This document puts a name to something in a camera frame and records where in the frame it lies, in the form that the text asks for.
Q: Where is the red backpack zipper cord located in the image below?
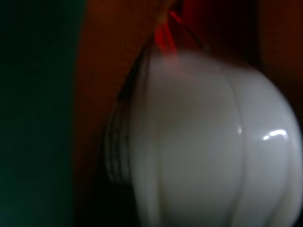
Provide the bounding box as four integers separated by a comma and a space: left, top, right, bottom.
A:
153, 9, 184, 59

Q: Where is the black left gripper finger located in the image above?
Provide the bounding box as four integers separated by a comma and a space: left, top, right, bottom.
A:
91, 44, 154, 227

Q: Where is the white hard hat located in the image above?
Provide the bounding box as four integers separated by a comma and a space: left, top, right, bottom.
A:
128, 44, 303, 227

